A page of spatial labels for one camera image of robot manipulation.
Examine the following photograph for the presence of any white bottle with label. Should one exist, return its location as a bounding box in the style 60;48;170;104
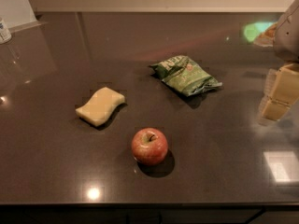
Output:
0;17;12;44

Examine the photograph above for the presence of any yellow sponge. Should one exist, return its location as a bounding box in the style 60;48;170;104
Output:
76;87;125;127

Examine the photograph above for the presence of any green jalapeno chip bag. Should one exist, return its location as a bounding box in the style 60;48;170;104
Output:
150;55;222;97

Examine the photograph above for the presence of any red apple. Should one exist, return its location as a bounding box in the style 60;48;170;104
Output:
131;128;168;166

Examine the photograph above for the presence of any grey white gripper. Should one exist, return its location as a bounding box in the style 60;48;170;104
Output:
259;0;299;121

